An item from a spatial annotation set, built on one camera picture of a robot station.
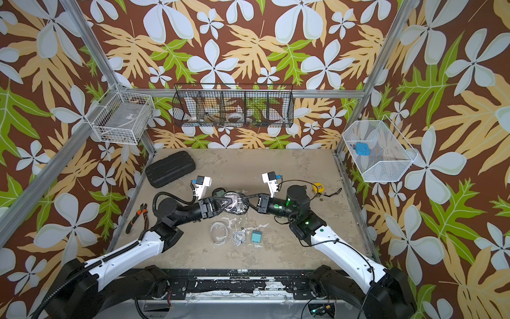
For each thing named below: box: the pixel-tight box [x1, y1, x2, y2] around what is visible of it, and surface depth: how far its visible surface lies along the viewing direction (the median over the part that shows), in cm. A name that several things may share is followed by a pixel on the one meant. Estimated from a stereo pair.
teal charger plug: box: [251, 229, 263, 244], surface depth 87 cm
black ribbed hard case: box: [144, 150, 196, 189], surface depth 106 cm
